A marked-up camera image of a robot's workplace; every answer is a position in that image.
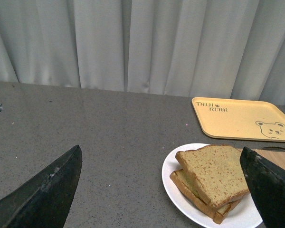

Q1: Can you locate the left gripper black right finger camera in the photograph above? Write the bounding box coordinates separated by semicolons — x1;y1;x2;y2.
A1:
239;147;285;228

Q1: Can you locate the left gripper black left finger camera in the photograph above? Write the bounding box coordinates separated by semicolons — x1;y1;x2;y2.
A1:
0;145;82;228

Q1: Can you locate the white round plate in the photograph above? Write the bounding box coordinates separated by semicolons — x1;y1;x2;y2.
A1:
161;143;263;228

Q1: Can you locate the bread slice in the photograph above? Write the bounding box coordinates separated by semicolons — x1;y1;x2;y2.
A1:
175;145;249;209
170;169;242;224

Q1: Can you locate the bamboo cutting board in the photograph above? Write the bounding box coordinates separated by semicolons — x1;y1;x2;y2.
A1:
237;146;285;176

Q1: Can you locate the yellow bear tray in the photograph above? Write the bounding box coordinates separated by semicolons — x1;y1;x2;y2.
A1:
191;97;285;143

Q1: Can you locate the grey curtain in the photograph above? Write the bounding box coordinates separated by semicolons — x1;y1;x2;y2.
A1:
0;0;285;105

